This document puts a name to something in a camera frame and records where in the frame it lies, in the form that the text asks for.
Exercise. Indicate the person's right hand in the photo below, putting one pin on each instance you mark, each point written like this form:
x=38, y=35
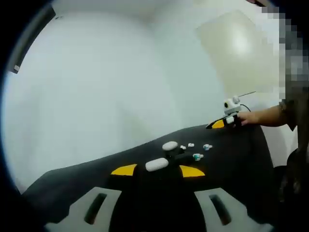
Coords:
x=246, y=119

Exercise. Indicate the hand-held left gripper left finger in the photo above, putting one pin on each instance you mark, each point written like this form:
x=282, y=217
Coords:
x=72, y=217

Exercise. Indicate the white oblong charging case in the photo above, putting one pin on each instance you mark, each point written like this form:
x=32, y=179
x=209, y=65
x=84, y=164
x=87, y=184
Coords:
x=157, y=164

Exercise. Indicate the black earphone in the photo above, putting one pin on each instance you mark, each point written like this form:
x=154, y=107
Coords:
x=177, y=151

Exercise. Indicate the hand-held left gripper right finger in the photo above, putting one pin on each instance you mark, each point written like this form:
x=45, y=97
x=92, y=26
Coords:
x=243, y=217

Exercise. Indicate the beige wall panel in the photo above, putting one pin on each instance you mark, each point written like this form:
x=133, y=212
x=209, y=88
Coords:
x=229, y=60

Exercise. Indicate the black table mat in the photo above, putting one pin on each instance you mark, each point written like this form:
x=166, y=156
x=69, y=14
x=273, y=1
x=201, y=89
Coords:
x=72, y=183

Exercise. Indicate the black wall monitor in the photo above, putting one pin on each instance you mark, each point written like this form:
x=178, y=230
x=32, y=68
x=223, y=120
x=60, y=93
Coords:
x=31, y=41

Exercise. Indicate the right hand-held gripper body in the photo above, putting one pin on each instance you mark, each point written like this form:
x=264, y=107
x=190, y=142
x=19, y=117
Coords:
x=230, y=105

